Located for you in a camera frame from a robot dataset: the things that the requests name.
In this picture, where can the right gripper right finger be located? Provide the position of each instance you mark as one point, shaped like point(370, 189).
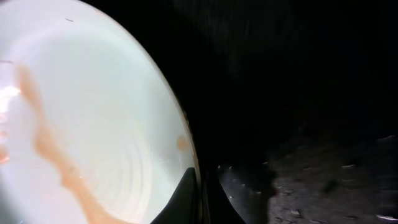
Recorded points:
point(216, 206)

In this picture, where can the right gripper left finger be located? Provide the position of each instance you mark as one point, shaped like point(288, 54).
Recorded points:
point(183, 204)

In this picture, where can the light blue plate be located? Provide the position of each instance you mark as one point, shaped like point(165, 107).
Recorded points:
point(96, 134)

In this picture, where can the green and orange sponge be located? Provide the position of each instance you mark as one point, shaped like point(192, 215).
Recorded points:
point(7, 94)

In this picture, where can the black round tray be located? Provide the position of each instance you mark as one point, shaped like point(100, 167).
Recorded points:
point(291, 103)

